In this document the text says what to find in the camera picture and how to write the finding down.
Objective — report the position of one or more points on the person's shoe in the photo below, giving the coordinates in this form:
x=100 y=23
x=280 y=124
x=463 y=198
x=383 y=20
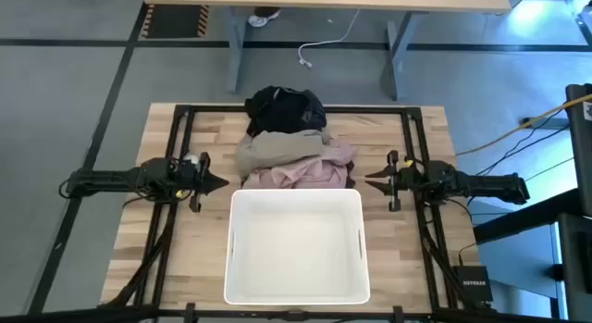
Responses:
x=261 y=20

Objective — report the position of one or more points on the white woven plastic laundry basket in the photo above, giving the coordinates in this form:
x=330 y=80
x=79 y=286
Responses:
x=296 y=249

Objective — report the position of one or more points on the grey desk leg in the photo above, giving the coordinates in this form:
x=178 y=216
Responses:
x=397 y=59
x=235 y=50

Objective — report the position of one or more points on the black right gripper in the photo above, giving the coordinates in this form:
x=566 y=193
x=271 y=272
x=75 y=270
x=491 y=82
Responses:
x=409 y=182

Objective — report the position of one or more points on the black mat with hazard stripes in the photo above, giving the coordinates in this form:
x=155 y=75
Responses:
x=173 y=21

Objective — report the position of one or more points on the black metal table frame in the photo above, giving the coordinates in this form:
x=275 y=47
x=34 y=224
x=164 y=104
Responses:
x=296 y=109

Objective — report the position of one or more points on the black Netgear network switch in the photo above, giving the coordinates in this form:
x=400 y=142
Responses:
x=472 y=283

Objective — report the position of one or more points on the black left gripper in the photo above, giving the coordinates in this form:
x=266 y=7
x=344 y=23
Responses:
x=196 y=179

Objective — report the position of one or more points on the black garment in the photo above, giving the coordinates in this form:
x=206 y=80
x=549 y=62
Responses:
x=284 y=110

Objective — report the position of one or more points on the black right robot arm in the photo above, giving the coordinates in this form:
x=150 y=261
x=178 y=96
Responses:
x=485 y=186

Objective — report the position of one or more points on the beige garment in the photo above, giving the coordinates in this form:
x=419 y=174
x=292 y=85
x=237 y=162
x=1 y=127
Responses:
x=277 y=149

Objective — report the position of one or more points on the black equipment stand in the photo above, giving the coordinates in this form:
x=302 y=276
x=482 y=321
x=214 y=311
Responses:
x=578 y=152

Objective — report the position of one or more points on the pink garment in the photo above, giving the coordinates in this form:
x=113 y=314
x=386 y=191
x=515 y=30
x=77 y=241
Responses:
x=310 y=172

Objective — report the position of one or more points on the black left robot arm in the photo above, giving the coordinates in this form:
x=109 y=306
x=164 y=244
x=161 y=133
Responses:
x=106 y=179

